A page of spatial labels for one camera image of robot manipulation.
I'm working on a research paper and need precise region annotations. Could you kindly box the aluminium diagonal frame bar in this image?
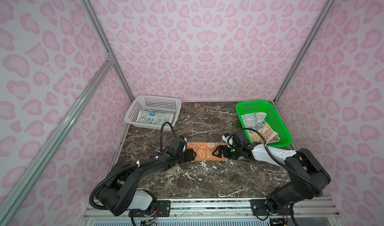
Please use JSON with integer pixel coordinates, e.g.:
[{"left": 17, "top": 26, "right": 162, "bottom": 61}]
[{"left": 1, "top": 58, "right": 114, "bottom": 226}]

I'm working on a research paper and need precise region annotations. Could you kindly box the white plastic basket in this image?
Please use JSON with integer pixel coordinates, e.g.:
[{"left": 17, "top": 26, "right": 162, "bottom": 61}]
[{"left": 124, "top": 95, "right": 182, "bottom": 130}]

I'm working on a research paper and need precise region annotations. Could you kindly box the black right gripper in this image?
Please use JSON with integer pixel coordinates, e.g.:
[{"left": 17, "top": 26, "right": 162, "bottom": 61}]
[{"left": 211, "top": 145, "right": 243, "bottom": 160}]

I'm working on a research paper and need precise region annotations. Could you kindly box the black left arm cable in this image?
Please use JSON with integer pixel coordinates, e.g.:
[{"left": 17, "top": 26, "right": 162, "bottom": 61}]
[{"left": 89, "top": 122, "right": 178, "bottom": 210}]

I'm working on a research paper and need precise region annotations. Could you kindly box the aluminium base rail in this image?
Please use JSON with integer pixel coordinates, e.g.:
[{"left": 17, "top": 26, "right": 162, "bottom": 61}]
[{"left": 79, "top": 195, "right": 346, "bottom": 226}]

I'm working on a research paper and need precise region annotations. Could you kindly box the green plastic basket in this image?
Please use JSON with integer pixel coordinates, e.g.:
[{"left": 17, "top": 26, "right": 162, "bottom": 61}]
[{"left": 236, "top": 100, "right": 293, "bottom": 148}]

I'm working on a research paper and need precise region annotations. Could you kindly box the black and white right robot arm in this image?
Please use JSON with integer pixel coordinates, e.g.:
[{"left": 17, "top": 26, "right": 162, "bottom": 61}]
[{"left": 212, "top": 128, "right": 331, "bottom": 215}]

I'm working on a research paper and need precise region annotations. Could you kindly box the aluminium frame corner post right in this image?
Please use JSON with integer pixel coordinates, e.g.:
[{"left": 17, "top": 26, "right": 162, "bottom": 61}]
[{"left": 274, "top": 0, "right": 338, "bottom": 105}]

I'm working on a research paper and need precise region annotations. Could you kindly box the orange bunny towel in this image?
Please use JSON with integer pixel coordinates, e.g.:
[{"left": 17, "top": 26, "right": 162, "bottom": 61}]
[{"left": 187, "top": 142, "right": 228, "bottom": 161}]

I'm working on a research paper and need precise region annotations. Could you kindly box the aluminium frame corner post left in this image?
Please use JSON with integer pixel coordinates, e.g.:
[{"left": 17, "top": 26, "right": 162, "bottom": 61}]
[{"left": 80, "top": 0, "right": 135, "bottom": 102}]

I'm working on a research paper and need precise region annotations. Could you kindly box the pale blue patterned towel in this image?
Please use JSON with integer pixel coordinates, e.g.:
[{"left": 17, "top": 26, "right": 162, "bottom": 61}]
[{"left": 241, "top": 112, "right": 280, "bottom": 143}]

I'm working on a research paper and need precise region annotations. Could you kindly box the aluminium frame corner post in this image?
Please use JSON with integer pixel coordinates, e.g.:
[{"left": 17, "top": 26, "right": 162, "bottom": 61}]
[
  {"left": 80, "top": 0, "right": 135, "bottom": 102},
  {"left": 274, "top": 0, "right": 338, "bottom": 105}
]

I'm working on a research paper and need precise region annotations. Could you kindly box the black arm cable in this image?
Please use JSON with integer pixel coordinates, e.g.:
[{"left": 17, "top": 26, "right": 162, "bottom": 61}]
[
  {"left": 89, "top": 122, "right": 178, "bottom": 210},
  {"left": 239, "top": 128, "right": 324, "bottom": 197}
]

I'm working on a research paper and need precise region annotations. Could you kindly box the blue bunny pattern towel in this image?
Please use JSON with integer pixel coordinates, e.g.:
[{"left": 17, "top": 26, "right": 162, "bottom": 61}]
[{"left": 136, "top": 110, "right": 174, "bottom": 125}]

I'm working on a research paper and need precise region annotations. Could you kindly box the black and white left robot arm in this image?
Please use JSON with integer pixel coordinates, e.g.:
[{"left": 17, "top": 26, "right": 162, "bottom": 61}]
[{"left": 89, "top": 136, "right": 197, "bottom": 217}]

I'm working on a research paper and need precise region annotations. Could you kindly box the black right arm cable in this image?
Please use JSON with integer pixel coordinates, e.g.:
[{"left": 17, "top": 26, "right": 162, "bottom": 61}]
[{"left": 239, "top": 128, "right": 324, "bottom": 197}]

